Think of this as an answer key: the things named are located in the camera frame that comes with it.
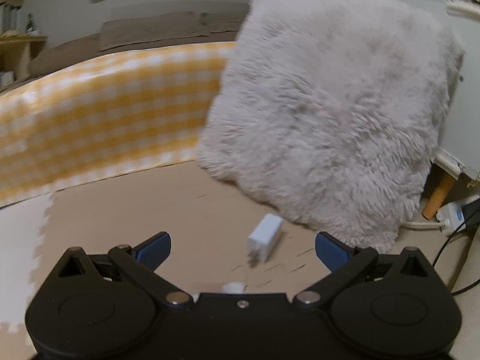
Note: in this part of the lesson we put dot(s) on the white usb charger plug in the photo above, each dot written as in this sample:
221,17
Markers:
263,239

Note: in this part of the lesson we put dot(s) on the white power strip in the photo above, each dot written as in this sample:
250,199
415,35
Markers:
452,217

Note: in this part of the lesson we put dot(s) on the yellow gingham mattress edge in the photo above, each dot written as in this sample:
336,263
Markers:
106,117

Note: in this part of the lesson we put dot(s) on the white knob object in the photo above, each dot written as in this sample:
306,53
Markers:
233,288

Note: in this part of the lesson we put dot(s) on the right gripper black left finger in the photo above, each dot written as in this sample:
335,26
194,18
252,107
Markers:
139,264

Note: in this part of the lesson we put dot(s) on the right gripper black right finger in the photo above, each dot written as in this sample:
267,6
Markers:
346,265

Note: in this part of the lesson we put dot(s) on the wooden shelf unit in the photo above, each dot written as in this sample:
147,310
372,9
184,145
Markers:
17,51

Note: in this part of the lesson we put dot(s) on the wooden furniture leg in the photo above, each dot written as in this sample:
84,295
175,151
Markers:
438,196

